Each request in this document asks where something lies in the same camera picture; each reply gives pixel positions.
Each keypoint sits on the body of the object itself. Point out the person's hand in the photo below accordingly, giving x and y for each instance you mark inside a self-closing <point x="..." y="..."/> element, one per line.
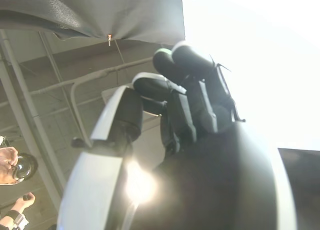
<point x="23" y="202"/>
<point x="6" y="160"/>

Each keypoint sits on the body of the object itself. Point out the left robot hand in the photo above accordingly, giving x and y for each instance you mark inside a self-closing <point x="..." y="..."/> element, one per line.
<point x="205" y="180"/>

